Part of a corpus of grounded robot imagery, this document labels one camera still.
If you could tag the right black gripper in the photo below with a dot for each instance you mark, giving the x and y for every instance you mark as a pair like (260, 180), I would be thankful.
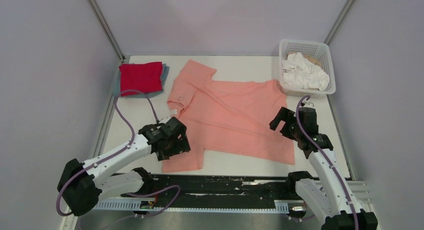
(284, 114)

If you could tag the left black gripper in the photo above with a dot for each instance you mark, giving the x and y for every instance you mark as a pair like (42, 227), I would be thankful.
(182, 145)

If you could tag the salmon pink t-shirt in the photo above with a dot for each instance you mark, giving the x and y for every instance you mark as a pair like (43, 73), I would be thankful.
(226, 116)

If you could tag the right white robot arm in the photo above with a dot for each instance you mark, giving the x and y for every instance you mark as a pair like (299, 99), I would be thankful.
(333, 202)

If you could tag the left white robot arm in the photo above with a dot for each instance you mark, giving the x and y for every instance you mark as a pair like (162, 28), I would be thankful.
(84, 184)

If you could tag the crumpled white t-shirt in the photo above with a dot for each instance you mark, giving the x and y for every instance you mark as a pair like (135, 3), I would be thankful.
(304, 76)

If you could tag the beige t-shirt in basket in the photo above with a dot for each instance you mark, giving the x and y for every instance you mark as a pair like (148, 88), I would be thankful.
(303, 59)

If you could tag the folded red t-shirt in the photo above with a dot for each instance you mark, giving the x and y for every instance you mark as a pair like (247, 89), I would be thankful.
(140, 78)

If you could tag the folded teal t-shirt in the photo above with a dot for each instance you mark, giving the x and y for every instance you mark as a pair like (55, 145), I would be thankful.
(163, 78)

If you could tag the white plastic laundry basket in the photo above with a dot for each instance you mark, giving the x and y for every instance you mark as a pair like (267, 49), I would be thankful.
(315, 49)

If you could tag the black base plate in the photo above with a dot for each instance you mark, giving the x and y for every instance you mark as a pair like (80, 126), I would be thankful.
(220, 192)

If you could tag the aluminium frame rail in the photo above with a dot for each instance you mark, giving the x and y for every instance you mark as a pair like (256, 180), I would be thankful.
(148, 205)

